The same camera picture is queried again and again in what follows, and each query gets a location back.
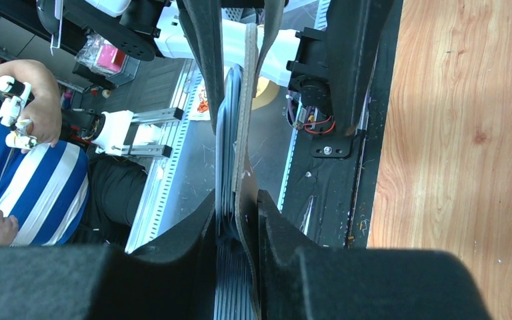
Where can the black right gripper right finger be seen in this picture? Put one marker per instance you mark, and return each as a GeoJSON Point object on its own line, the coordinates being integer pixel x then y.
{"type": "Point", "coordinates": [303, 280]}

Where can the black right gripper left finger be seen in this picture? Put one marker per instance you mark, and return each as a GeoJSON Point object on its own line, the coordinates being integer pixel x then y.
{"type": "Point", "coordinates": [170, 277]}

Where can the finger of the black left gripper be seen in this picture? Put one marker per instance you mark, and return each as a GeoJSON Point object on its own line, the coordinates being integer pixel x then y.
{"type": "Point", "coordinates": [201, 22]}
{"type": "Point", "coordinates": [263, 57]}

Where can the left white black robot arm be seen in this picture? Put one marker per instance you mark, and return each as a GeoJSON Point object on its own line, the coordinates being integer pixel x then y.
{"type": "Point", "coordinates": [145, 30]}

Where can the person in striped shirt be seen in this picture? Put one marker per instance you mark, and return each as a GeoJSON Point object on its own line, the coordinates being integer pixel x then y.
{"type": "Point", "coordinates": [54, 194]}

